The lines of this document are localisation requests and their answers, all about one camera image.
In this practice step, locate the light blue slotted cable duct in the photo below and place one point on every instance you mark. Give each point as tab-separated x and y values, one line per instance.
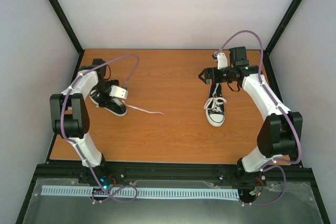
141	193

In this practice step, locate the black aluminium frame rail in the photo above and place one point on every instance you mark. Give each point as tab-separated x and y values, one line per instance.
131	171

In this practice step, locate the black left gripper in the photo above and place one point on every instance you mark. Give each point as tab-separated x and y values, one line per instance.
103	99

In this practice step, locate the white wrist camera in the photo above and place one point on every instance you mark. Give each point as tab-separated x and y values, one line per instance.
221	60
118	92

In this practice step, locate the black left corner frame post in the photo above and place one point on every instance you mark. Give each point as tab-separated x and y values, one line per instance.
66	25

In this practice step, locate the white shoelace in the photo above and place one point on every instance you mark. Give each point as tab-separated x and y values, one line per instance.
215	103

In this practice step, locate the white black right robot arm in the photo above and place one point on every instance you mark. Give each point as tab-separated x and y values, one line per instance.
281	130

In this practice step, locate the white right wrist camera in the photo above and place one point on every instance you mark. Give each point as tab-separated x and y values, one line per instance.
221	60

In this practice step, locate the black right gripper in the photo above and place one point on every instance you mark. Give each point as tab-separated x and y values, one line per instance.
208	71

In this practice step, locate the black right corner frame post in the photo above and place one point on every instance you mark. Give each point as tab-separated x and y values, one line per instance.
292	8

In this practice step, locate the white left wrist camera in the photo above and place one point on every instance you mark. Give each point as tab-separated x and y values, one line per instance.
118	92

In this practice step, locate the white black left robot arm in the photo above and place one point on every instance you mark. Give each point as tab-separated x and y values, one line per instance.
69	114

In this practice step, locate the black corner frame post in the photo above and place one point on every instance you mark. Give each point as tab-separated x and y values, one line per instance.
292	8
66	25

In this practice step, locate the black canvas sneaker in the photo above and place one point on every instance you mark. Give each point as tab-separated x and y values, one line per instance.
113	105
215	120

